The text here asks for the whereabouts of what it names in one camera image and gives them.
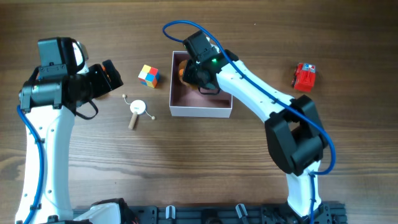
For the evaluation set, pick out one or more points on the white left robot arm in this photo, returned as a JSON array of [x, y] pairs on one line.
[[49, 100]]

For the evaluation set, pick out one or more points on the red toy car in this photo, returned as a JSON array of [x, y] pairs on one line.
[[304, 77]]

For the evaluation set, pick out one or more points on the blue yellow duck toy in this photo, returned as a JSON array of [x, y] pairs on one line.
[[105, 72]]

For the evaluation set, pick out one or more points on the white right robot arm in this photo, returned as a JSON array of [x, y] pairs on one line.
[[292, 125]]

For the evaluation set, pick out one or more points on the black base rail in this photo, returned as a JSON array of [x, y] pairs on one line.
[[261, 214]]

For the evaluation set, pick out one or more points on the colourful two-by-two puzzle cube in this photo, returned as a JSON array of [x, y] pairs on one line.
[[149, 76]]

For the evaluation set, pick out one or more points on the white wooden rattle drum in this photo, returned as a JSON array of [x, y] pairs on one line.
[[137, 108]]

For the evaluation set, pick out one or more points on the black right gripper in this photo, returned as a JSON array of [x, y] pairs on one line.
[[188, 76]]

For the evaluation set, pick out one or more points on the white box pink interior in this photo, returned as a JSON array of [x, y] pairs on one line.
[[186, 102]]

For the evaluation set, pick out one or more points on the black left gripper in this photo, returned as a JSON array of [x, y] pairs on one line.
[[104, 86]]

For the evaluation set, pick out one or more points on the brown plush toy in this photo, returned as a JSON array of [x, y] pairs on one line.
[[181, 68]]

